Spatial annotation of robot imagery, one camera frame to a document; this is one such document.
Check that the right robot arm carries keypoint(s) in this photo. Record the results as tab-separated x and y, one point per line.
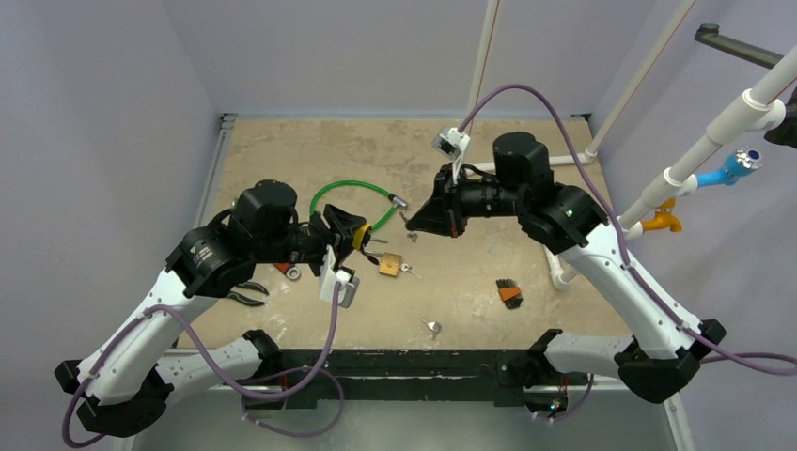
665	345

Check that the black overhead bar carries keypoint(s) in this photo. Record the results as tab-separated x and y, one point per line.
709	35

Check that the green cable lock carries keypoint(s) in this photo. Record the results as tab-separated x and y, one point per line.
355	190

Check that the red adjustable wrench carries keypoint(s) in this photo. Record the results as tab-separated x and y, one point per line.
291	271

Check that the small yellow padlock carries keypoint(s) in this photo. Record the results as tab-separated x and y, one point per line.
361	236

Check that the orange faucet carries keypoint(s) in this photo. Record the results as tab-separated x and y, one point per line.
663	218

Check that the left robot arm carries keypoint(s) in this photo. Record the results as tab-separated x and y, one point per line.
127	384

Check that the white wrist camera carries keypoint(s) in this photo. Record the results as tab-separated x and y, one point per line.
453	144
337	285

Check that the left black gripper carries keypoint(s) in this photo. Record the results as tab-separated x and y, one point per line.
337	222

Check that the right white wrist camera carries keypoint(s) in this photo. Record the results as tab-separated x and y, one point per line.
453	144

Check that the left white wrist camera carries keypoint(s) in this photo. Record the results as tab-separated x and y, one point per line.
337	285

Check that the blue faucet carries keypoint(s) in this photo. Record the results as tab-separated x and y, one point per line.
739	164

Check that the large brass padlock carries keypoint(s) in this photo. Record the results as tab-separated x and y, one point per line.
389	264

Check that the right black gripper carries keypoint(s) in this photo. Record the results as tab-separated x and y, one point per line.
448	203

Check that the white pvc pipe frame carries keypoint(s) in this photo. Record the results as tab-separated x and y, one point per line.
755	109

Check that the orange hex key set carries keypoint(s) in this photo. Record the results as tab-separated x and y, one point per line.
509	293

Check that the black pliers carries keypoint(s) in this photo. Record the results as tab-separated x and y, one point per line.
250	294

